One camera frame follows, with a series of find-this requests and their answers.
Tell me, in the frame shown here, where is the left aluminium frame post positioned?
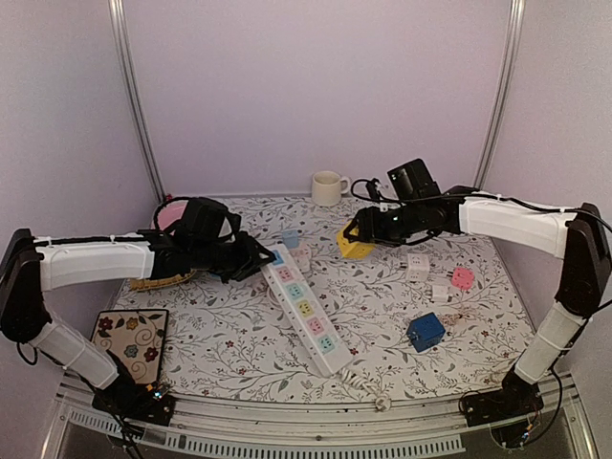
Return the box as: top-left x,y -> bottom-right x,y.
108,0 -> 165,203

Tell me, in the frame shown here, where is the white power strip cable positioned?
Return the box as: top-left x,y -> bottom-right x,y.
339,364 -> 394,412

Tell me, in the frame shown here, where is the light blue plug adapter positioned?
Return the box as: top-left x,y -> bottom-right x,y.
281,229 -> 299,249

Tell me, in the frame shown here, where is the white power strip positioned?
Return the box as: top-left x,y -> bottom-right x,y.
261,244 -> 353,378

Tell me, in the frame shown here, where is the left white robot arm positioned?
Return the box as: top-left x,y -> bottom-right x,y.
1,228 -> 275,391

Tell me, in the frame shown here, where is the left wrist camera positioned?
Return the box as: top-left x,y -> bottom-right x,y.
173,197 -> 242,248

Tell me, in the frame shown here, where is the beige ceramic mug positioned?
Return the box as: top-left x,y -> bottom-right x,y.
311,171 -> 351,207

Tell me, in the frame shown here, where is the small pink plug adapter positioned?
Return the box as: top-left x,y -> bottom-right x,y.
451,267 -> 475,291

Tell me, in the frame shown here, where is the white cartoon cube socket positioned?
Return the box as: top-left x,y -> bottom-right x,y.
406,253 -> 430,282

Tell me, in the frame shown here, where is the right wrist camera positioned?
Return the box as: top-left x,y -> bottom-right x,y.
387,159 -> 440,200

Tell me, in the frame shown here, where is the dark blue cube socket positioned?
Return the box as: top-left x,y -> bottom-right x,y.
406,313 -> 446,353

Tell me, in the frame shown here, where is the pink round plate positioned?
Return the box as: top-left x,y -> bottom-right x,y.
157,200 -> 187,230

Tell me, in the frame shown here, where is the floral patterned tray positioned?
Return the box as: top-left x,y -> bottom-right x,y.
92,309 -> 169,384

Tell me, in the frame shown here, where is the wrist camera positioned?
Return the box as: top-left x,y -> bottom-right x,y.
173,197 -> 242,248
387,159 -> 440,200

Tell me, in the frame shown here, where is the yellow cube socket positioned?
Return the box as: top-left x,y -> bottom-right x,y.
337,229 -> 375,259

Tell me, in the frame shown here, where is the pink round power strip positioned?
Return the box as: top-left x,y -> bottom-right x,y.
290,243 -> 312,273

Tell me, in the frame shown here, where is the front aluminium rail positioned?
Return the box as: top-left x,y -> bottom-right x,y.
42,360 -> 601,458

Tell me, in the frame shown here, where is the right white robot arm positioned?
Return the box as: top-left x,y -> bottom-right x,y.
339,186 -> 611,392

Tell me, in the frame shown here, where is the woven bamboo tray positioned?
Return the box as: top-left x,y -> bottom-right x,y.
129,270 -> 196,292

